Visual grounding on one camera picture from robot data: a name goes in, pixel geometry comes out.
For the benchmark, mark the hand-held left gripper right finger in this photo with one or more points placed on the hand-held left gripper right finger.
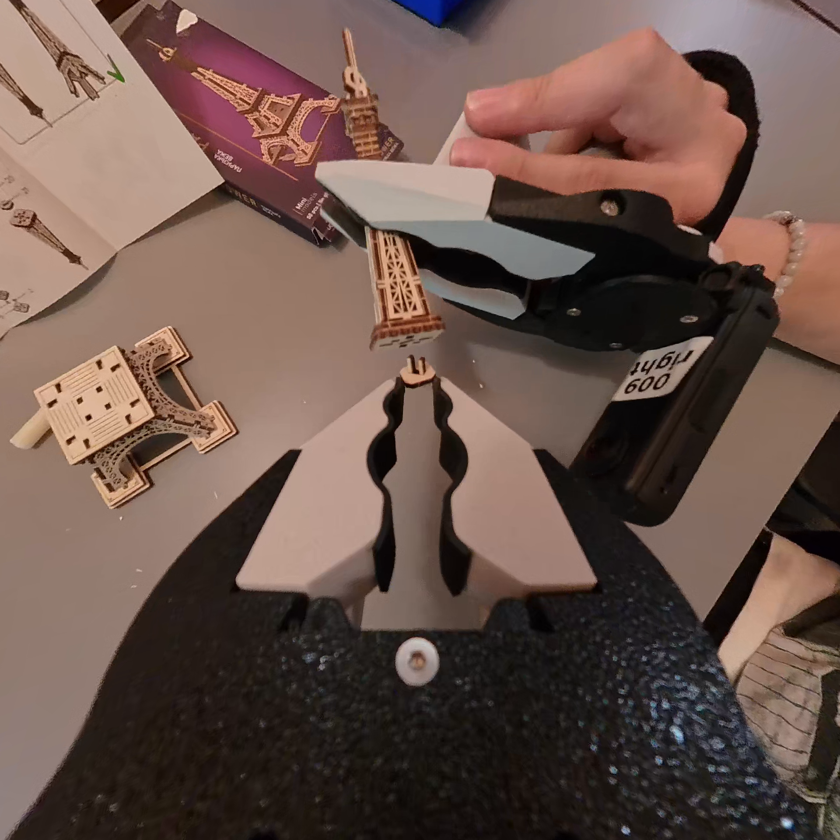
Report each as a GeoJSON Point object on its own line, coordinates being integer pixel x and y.
{"type": "Point", "coordinates": [518, 518]}

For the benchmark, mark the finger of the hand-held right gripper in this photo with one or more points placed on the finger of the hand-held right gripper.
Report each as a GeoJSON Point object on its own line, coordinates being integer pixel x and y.
{"type": "Point", "coordinates": [426, 203]}
{"type": "Point", "coordinates": [485, 303]}

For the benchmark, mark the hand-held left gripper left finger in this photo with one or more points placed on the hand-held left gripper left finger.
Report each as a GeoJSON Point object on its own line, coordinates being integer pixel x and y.
{"type": "Point", "coordinates": [315, 518]}

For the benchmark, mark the wooden tower spire section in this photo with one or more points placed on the wooden tower spire section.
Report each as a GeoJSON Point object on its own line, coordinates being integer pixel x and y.
{"type": "Point", "coordinates": [400, 289]}

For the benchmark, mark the small wooden connector piece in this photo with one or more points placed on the small wooden connector piece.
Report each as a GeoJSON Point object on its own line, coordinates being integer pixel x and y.
{"type": "Point", "coordinates": [417, 375]}

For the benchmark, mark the person's right forearm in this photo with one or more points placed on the person's right forearm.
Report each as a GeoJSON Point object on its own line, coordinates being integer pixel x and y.
{"type": "Point", "coordinates": [820, 289]}

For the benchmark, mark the person's right hand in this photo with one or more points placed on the person's right hand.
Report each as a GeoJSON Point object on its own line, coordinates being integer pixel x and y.
{"type": "Point", "coordinates": [623, 111]}

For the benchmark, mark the blue plastic bin with tag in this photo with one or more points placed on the blue plastic bin with tag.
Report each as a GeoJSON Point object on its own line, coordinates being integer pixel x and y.
{"type": "Point", "coordinates": [433, 8]}

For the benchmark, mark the purple model kit box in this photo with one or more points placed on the purple model kit box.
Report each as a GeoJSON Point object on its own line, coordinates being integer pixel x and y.
{"type": "Point", "coordinates": [216, 111]}

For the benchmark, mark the wooden tower base section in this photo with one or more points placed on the wooden tower base section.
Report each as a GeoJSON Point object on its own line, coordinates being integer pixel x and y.
{"type": "Point", "coordinates": [121, 387]}

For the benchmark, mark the dark shorts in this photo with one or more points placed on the dark shorts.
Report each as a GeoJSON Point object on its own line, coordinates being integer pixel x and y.
{"type": "Point", "coordinates": [814, 485]}

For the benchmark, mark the person's bare leg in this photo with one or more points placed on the person's bare leg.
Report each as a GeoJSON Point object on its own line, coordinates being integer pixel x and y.
{"type": "Point", "coordinates": [768, 590]}

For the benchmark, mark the folded assembly instruction sheet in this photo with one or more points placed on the folded assembly instruction sheet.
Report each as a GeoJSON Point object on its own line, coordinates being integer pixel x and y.
{"type": "Point", "coordinates": [131, 151]}

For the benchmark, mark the small cream wax stick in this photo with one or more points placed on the small cream wax stick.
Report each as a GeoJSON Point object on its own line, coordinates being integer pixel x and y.
{"type": "Point", "coordinates": [26, 434]}

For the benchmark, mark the striped grey cloth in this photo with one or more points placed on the striped grey cloth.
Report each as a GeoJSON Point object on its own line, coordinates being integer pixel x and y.
{"type": "Point", "coordinates": [794, 722]}

